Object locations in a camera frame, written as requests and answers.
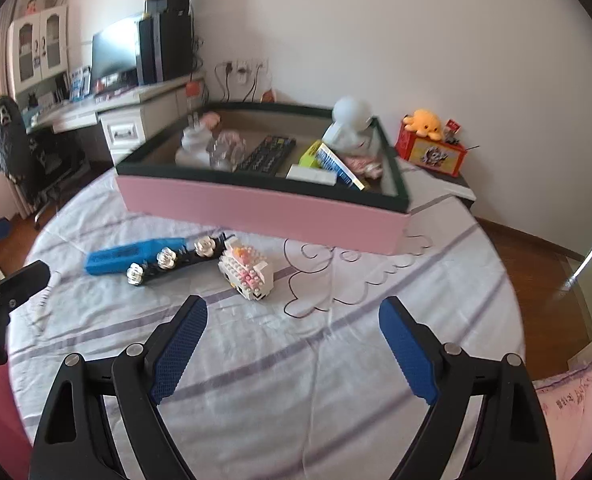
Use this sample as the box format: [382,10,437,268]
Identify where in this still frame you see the black computer monitor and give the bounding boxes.
[91,16,144,83]

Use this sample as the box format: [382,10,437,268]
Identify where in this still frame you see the black office chair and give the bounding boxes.
[0,95,89,231]

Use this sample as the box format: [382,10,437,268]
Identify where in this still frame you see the white flat box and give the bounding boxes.
[286,164,339,187]

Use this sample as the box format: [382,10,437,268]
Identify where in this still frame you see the pink brick donut toy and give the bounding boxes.
[343,155,384,180]

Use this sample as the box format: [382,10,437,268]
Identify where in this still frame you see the black remote control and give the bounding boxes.
[236,134,297,177]

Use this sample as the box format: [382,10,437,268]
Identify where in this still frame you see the white desk with drawers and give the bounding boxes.
[18,72,209,166]

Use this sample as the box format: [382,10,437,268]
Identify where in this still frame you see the pink printed cloth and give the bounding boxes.
[532,355,592,480]

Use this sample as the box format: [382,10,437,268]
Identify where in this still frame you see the black hair clip white flowers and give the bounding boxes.
[126,232,234,288]

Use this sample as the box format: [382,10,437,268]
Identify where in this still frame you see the green yellow small box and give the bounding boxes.
[298,141,328,168]

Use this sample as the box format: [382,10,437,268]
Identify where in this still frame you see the low white cabinet black top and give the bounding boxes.
[401,160,477,211]

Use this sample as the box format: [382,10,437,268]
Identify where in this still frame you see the blue boxes on desk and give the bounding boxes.
[68,65,95,101]

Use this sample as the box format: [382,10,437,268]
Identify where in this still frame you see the yellow octopus plush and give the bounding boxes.
[402,109,447,142]

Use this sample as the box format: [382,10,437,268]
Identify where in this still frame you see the pink box with green rim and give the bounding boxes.
[115,101,413,256]

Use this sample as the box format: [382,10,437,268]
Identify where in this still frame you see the white pink brick vehicle toy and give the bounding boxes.
[218,240,276,303]

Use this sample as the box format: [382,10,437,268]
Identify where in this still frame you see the white plug adapter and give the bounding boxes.
[175,115,214,168]

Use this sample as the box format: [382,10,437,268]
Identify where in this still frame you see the white round robot toy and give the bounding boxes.
[322,96,375,154]

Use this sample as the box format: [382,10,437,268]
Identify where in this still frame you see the white wall sockets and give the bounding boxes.
[216,59,269,86]

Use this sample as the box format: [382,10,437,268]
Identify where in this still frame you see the black power cables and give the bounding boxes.
[215,62,272,106]

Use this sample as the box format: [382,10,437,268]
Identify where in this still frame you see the black tower speaker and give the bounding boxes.
[137,10,194,86]

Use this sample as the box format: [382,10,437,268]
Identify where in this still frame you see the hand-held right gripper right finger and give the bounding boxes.
[378,296,559,480]

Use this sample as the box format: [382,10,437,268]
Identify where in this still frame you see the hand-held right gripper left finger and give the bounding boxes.
[28,295,209,480]

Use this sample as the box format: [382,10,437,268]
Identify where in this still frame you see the blue white flat pack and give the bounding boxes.
[316,144,367,191]

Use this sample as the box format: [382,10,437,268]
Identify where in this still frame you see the red plastic crate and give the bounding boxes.
[395,120,469,178]

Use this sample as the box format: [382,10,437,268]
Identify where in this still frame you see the white glass door cupboard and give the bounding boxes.
[7,6,69,96]

